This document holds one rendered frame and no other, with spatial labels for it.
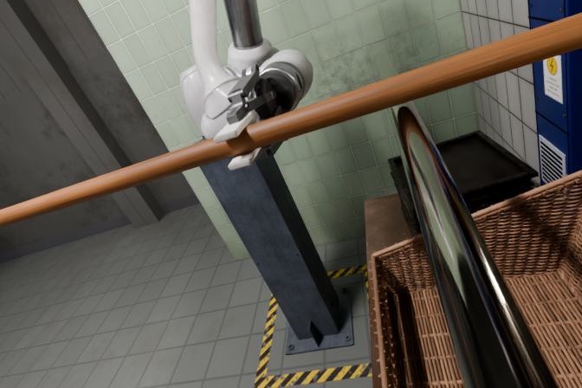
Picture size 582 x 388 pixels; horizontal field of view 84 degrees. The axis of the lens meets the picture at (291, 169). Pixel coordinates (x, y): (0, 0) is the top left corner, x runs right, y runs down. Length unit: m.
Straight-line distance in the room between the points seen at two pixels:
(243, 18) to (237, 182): 0.53
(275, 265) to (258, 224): 0.21
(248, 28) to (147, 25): 0.83
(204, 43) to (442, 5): 1.09
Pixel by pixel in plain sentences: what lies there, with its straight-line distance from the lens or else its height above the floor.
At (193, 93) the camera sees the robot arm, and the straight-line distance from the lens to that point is 1.10.
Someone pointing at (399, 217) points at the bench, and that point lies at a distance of 1.18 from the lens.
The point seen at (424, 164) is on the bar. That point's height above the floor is 1.17.
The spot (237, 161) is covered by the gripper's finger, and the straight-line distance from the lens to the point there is 0.40.
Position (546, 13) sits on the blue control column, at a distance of 0.90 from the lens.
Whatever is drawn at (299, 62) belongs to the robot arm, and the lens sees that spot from 0.66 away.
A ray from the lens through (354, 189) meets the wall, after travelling 1.86.
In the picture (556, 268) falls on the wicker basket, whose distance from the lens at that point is 0.97.
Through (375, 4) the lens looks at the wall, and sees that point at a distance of 1.57.
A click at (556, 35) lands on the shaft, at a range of 0.39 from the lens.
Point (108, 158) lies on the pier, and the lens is 3.48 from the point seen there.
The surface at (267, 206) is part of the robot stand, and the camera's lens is 1.19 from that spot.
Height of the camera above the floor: 1.30
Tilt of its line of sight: 24 degrees down
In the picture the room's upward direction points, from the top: 24 degrees counter-clockwise
